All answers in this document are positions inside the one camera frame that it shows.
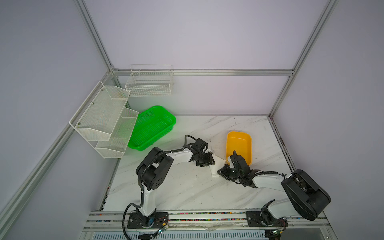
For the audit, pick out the lower white mesh shelf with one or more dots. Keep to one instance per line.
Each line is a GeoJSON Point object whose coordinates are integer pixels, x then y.
{"type": "Point", "coordinates": [116, 147]}

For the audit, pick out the yellow plastic tray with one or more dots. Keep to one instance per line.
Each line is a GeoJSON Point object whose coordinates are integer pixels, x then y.
{"type": "Point", "coordinates": [241, 143]}

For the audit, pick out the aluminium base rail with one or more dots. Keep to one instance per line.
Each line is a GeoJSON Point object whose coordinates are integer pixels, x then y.
{"type": "Point", "coordinates": [204, 225]}

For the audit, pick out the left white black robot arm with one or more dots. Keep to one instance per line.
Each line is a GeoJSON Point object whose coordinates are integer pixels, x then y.
{"type": "Point", "coordinates": [152, 172]}

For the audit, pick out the upper white mesh shelf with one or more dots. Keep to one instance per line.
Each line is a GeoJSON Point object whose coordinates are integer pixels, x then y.
{"type": "Point", "coordinates": [96, 119]}

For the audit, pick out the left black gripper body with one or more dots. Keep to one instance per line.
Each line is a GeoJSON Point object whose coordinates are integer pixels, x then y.
{"type": "Point", "coordinates": [204, 160]}

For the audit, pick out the white wire wall basket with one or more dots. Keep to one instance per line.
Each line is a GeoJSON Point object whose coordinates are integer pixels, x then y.
{"type": "Point", "coordinates": [150, 80]}

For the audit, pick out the green plastic basket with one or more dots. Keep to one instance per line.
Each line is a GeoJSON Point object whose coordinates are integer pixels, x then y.
{"type": "Point", "coordinates": [151, 125]}

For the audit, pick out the white paper napkin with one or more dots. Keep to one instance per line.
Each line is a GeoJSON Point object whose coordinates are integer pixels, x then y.
{"type": "Point", "coordinates": [219, 163]}

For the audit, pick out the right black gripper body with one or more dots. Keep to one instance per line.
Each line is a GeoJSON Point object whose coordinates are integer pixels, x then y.
{"type": "Point", "coordinates": [231, 174]}

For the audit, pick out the white mesh shelf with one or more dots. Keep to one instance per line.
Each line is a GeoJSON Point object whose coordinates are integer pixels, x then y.
{"type": "Point", "coordinates": [116, 147]}
{"type": "Point", "coordinates": [96, 119]}

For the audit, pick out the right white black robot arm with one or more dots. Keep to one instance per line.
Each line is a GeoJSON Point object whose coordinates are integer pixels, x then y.
{"type": "Point", "coordinates": [303, 196]}

